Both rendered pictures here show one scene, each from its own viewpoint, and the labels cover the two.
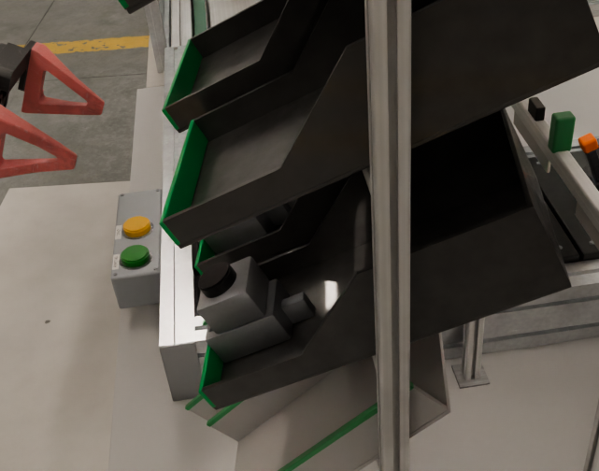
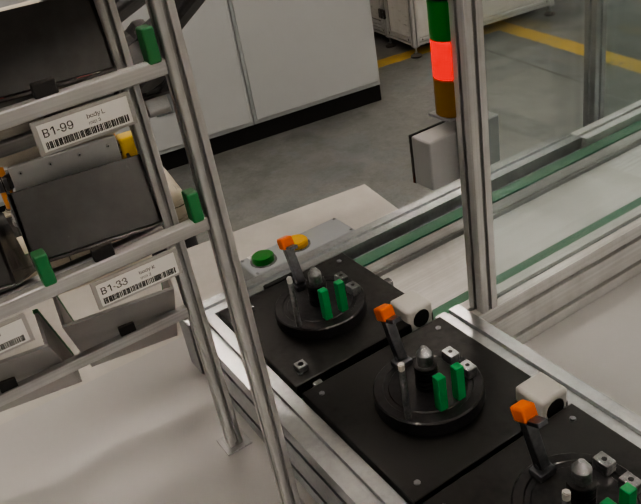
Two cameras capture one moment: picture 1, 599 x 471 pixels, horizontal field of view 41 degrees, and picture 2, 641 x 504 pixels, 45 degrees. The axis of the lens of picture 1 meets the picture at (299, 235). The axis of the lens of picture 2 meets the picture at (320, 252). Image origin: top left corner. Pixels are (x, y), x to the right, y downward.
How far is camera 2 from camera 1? 102 cm
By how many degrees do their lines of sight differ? 54
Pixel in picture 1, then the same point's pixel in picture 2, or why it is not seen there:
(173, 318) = (209, 305)
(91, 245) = not seen: hidden behind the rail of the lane
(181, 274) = (257, 286)
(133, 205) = (325, 229)
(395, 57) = not seen: outside the picture
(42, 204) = (357, 205)
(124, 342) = not seen: hidden behind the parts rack
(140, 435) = (156, 363)
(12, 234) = (317, 212)
